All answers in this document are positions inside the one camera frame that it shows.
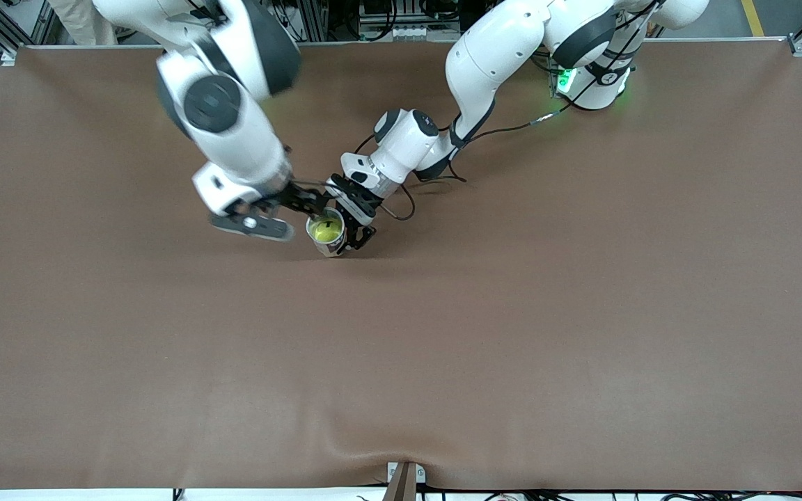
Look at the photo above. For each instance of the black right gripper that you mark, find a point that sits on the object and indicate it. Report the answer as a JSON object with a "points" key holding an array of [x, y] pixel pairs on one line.
{"points": [[301, 197]]}

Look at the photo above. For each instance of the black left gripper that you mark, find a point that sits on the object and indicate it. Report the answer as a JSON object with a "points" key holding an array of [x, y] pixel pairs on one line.
{"points": [[357, 199]]}

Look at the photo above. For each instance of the Wilson tennis ball can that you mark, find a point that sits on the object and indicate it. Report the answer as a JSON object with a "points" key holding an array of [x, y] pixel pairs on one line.
{"points": [[335, 249]]}

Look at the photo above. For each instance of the yellow-green tennis ball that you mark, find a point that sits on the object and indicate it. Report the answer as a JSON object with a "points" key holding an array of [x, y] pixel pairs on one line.
{"points": [[326, 232]]}

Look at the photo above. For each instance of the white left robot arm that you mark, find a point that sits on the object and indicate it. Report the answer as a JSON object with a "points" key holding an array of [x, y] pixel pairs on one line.
{"points": [[491, 56]]}

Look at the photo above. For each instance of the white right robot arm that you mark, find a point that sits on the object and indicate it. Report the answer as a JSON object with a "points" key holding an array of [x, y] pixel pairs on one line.
{"points": [[234, 139]]}

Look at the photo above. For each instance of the brown table mat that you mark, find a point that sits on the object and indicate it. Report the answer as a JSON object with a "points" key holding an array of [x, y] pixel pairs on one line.
{"points": [[512, 348]]}

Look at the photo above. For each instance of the white power strip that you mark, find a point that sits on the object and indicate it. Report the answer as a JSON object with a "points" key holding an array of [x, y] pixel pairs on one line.
{"points": [[429, 33]]}

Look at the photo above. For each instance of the beige trouser leg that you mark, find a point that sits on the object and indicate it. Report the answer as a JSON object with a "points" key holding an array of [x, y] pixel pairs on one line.
{"points": [[84, 21]]}

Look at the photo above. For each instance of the grey metal edge bracket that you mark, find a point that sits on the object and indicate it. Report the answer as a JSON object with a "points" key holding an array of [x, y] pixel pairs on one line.
{"points": [[404, 483]]}

